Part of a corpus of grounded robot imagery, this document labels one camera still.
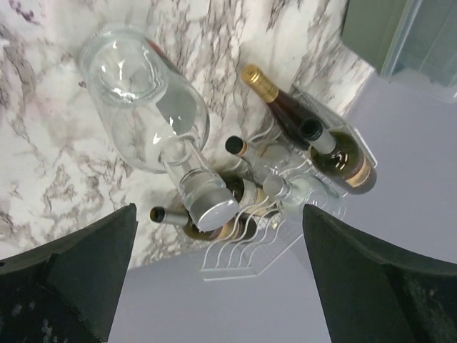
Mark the green plastic toolbox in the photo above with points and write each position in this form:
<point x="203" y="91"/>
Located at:
<point x="409" y="42"/>

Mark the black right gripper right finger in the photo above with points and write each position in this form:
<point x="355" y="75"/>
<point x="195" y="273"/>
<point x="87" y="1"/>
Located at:
<point x="373" y="291"/>

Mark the clear bottle black gold cap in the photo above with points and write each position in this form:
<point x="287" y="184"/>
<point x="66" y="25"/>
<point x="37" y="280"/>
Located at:
<point x="260" y="166"/>

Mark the dark bottle tan label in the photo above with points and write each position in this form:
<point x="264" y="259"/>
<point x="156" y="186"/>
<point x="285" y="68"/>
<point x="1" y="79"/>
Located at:
<point x="338" y="156"/>

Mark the clear bottle white cap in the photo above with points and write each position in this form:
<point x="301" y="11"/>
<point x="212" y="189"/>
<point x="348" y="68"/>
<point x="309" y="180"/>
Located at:
<point x="292" y="194"/>

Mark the green bottle silver neck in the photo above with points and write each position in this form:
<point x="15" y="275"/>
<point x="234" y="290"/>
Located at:
<point x="182" y="220"/>

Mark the green bottle cream label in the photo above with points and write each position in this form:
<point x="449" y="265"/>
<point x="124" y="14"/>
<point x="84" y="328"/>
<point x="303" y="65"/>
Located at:
<point x="246" y="193"/>

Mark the white wire wine rack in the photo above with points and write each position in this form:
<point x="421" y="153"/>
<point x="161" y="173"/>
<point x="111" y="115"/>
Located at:
<point x="278" y="223"/>

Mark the clear bottle silver cap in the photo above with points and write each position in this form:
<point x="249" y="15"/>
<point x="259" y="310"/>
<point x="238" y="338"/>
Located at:
<point x="155" y="118"/>

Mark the red wine bottle gold cap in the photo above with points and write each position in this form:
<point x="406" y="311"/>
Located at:
<point x="288" y="112"/>

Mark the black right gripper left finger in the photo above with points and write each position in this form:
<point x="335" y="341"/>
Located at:
<point x="68" y="290"/>

